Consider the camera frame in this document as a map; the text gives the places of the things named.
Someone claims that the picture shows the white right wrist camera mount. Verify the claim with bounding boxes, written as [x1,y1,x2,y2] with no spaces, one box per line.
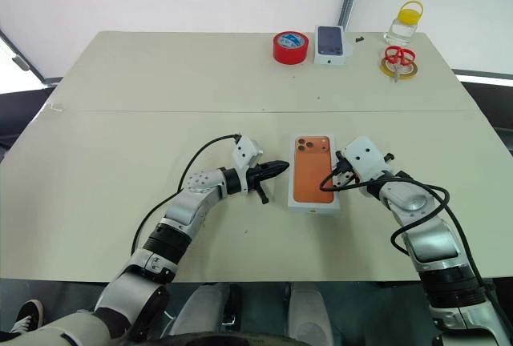
[343,135,396,195]

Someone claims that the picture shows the grey slanted window frame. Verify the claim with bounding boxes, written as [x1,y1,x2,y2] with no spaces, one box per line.
[0,26,64,86]

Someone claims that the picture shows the phone box with purple print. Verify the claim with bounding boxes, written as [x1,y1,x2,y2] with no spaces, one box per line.
[313,23,354,68]

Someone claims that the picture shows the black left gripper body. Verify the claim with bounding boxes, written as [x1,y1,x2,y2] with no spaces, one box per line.
[244,164,269,206]

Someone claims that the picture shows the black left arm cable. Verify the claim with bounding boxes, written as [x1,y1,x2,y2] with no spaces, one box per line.
[131,133,242,257]

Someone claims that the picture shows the red tape roll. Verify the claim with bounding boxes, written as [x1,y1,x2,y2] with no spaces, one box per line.
[273,30,311,66]

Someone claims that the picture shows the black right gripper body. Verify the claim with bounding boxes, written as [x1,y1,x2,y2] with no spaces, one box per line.
[331,148,360,191]

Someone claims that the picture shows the white phone box lid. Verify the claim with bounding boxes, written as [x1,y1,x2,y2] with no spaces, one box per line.
[287,133,343,218]

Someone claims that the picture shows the yellow tape roll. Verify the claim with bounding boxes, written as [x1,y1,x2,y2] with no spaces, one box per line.
[379,55,420,80]

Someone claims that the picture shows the red handled scissors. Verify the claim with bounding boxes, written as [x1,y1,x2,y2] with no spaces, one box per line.
[384,45,416,84]

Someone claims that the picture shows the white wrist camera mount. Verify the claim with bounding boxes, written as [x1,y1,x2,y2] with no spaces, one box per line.
[343,135,396,195]
[231,134,265,173]

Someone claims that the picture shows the black sneaker with white laces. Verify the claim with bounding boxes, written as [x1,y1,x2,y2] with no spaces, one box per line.
[9,298,46,336]

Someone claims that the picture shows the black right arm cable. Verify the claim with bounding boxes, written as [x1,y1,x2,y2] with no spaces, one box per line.
[318,168,500,308]

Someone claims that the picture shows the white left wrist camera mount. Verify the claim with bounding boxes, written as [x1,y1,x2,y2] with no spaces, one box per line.
[231,134,265,173]

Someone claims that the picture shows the clear jar with yellow lid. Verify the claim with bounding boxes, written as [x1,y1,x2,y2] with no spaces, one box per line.
[383,0,425,46]

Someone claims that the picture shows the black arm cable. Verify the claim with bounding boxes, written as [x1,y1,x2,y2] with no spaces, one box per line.
[318,168,500,308]
[131,133,242,257]

